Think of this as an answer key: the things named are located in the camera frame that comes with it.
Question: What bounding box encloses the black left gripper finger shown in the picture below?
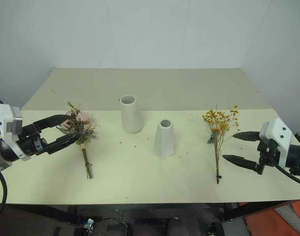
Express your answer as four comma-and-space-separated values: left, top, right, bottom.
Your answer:
45, 133, 80, 155
33, 113, 71, 131

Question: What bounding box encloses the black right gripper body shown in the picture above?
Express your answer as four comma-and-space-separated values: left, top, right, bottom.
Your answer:
256, 138, 281, 176

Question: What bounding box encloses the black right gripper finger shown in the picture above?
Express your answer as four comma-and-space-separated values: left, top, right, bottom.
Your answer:
232, 130, 262, 142
221, 154, 260, 173

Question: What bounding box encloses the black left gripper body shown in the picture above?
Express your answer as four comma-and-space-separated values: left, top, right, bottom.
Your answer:
16, 122, 51, 156

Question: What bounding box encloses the wide white ceramic vase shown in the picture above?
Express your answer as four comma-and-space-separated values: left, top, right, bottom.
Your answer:
119, 94, 143, 134

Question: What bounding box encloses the tapered white ceramic vase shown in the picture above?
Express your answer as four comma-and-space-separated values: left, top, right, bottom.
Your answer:
153, 119, 175, 157

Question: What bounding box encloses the yellow dried flower bouquet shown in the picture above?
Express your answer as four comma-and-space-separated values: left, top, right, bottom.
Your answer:
201, 104, 241, 185

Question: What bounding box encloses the pink dried flower bouquet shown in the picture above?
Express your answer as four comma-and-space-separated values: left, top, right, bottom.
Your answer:
56, 100, 99, 180

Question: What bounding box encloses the orange floor mat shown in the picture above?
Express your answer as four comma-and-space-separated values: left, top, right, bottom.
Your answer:
238, 200, 300, 236

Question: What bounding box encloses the silver caster wheel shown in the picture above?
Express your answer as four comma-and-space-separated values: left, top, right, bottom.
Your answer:
208, 221, 225, 236
82, 217, 95, 232

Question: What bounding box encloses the dark rounded shape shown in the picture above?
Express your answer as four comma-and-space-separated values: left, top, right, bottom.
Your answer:
166, 217, 184, 236

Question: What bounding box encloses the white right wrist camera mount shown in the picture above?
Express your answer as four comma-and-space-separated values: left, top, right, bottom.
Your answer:
260, 118, 294, 171

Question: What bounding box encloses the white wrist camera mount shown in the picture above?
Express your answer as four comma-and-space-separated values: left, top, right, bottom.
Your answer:
260, 118, 294, 171
0, 103, 27, 161

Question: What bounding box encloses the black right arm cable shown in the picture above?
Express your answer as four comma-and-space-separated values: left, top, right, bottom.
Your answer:
272, 157, 300, 188

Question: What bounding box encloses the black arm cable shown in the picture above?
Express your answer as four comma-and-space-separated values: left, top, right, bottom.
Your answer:
0, 162, 8, 223
272, 157, 300, 188

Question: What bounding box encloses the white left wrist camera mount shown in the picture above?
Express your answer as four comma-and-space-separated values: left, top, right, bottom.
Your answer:
0, 103, 27, 161

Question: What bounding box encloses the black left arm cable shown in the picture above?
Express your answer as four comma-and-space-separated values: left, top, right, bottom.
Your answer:
0, 162, 8, 223

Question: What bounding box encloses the black metal table frame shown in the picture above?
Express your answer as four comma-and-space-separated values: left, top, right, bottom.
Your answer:
0, 200, 300, 223

